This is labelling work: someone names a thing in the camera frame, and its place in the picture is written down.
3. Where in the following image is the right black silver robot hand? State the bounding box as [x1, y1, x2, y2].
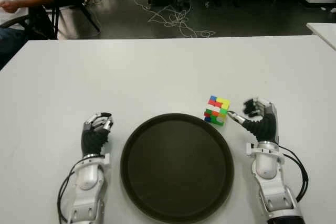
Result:
[227, 97, 278, 143]

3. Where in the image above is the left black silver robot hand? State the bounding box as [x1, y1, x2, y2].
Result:
[81, 112, 115, 156]

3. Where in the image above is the multicoloured Rubik's cube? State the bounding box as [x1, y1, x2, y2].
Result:
[204, 94, 231, 127]

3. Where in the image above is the dark round plate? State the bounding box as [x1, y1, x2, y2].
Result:
[120, 113, 235, 218]

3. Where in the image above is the white side table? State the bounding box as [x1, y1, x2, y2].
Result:
[306, 22, 336, 51]

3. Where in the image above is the black armrest office chair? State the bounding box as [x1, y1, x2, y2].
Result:
[0, 6, 57, 41]

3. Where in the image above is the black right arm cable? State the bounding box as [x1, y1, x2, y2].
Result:
[279, 146, 310, 201]

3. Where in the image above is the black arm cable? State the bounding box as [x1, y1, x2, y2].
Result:
[57, 165, 79, 222]
[279, 146, 310, 201]

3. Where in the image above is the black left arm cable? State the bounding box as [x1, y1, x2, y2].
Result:
[57, 165, 79, 222]

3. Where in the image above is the tangled white floor cable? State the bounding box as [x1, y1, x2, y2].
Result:
[133, 0, 216, 38]

